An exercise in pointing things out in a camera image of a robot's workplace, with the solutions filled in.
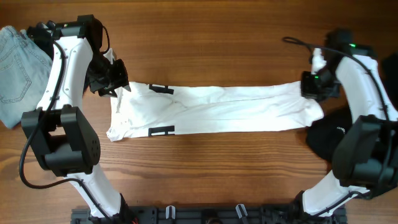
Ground white t-shirt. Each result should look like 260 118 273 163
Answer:
104 48 325 142

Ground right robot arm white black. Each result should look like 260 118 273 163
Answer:
289 44 397 219

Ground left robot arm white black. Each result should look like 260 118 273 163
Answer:
19 19 133 223

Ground black garment right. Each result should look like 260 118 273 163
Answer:
305 53 398 199

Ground black folded garment left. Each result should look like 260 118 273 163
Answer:
26 20 91 94

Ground light blue jeans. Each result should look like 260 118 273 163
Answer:
0 26 52 129

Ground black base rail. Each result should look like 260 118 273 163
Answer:
70 204 348 224

